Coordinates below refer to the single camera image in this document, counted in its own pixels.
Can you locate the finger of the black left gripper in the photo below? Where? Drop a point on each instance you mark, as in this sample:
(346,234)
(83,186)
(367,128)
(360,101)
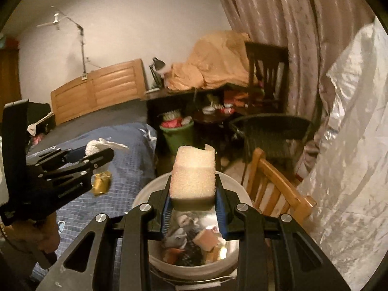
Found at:
(71,177)
(54,157)

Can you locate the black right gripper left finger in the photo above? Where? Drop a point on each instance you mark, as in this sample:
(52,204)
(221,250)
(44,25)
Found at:
(113,253)

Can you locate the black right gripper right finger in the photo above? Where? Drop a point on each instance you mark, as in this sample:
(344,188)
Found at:
(273,249)

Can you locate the white tissue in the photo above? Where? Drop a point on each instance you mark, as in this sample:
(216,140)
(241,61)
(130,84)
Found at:
(95,146)

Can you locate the white foam block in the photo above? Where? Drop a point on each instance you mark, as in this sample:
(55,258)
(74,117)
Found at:
(193,178)

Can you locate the green trash bin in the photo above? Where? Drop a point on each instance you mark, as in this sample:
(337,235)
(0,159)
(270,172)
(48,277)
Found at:
(180,136)

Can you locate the person left hand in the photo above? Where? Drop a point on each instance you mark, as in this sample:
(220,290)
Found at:
(44,236)

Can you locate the gold foil wrapper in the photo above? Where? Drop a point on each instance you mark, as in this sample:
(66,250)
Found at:
(101,183)

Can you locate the light wooden chair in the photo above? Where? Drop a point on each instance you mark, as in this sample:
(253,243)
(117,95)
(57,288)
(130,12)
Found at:
(272,194)

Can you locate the blue checkered star bedspread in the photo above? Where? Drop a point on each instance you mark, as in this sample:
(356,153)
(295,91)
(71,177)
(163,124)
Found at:
(130,173)

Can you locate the white plastic bucket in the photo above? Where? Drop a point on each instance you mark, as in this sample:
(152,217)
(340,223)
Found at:
(192,248)

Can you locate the wooden slatted headboard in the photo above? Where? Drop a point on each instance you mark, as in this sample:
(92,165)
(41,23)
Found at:
(102,88)

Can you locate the dark wooden desk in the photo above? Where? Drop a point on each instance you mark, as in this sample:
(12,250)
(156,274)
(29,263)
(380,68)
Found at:
(211,129)

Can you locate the silver plastic sheet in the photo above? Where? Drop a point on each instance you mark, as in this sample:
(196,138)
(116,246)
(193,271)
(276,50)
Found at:
(349,179)

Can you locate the black wicker chair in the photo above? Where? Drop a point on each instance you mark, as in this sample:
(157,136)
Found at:
(278,135)

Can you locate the black desk lamp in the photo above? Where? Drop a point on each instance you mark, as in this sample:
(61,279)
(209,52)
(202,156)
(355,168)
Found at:
(156,68)

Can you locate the orange crumpled cloth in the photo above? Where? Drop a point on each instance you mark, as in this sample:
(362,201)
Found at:
(216,59)

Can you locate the dark wooden chair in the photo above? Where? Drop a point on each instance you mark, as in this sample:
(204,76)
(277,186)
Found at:
(268,73)

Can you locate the patterned curtain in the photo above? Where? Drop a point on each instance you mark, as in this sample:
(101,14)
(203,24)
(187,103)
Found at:
(315,32)

